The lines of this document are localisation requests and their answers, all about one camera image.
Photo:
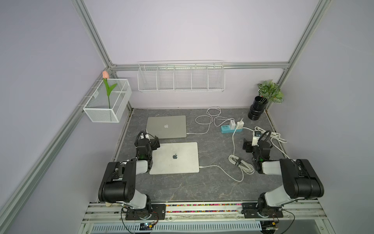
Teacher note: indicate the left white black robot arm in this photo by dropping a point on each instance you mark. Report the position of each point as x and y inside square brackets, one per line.
[118, 183]

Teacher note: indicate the white charger brick laptop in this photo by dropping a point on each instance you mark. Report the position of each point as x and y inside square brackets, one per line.
[239, 125]
[232, 124]

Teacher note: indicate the green plant in black pot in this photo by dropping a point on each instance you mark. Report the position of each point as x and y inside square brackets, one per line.
[268, 92]

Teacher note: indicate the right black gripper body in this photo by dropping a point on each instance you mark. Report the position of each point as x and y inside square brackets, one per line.
[262, 145]

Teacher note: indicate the silver laptop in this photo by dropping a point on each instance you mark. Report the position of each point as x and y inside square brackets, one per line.
[167, 127]
[175, 158]

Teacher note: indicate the pink artificial tulip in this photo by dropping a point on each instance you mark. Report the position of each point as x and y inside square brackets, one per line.
[109, 88]

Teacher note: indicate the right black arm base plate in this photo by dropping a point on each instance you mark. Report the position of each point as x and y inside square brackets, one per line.
[252, 210]

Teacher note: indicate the white wire wall shelf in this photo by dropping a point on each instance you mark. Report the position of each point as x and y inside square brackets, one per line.
[181, 76]

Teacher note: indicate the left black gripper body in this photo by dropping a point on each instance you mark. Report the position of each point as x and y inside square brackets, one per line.
[146, 143]

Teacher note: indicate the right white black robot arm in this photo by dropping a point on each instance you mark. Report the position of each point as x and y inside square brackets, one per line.
[299, 179]

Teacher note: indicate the aluminium front rail frame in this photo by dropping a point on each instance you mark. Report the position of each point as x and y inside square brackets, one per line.
[304, 216]

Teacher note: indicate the front silver laptop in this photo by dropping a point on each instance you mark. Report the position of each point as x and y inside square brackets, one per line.
[175, 158]

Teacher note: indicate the teal power strip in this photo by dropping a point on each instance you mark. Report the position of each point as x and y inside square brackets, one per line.
[226, 129]

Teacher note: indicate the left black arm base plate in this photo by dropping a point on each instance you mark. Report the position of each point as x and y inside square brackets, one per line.
[155, 212]

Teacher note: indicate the white mesh basket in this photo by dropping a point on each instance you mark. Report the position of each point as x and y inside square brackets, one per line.
[97, 108]

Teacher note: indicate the white charger brick front laptop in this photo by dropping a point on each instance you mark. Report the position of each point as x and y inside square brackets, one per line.
[239, 125]

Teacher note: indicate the rear silver laptop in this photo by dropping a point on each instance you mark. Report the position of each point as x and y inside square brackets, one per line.
[167, 127]

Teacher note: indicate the white slotted cable duct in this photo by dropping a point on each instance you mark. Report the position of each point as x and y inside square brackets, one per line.
[177, 227]

